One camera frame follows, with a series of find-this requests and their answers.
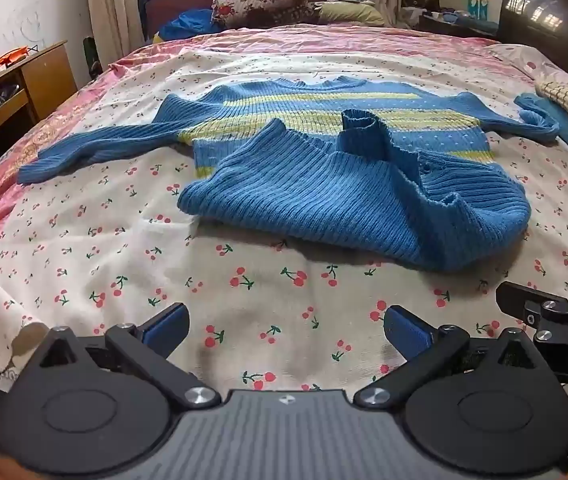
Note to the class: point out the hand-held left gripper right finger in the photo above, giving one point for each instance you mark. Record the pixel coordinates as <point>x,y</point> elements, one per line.
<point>406,332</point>

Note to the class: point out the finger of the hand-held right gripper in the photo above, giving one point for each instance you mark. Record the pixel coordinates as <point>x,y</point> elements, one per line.
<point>514,294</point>

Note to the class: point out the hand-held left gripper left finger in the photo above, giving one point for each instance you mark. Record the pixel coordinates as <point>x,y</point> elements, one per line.
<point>166,327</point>

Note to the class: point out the blue yellow-striped knit sweater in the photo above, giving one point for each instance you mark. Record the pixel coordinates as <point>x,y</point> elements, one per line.
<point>314,185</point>

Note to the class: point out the cherry print bed sheet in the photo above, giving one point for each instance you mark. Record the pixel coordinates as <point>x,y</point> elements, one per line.
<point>114,240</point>

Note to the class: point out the white pink-dotted pillow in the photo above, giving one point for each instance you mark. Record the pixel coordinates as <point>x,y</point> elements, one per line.
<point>524,60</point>

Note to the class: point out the dark nightstand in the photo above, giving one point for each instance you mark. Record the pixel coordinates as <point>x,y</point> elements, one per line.
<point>439,27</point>

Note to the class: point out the wooden side cabinet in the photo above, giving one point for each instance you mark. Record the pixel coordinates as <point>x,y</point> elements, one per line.
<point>49,80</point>

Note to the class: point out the blue and yellow cloth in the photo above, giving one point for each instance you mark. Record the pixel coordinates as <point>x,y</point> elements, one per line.
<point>189,25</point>

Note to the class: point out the pink striped bedspread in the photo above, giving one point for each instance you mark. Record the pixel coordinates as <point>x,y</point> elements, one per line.
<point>314,40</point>

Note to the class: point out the orange object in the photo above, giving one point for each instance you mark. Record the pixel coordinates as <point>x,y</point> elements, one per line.
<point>11,56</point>

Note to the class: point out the yellow-green pillow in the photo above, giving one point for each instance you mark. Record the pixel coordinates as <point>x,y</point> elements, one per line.
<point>349,12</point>

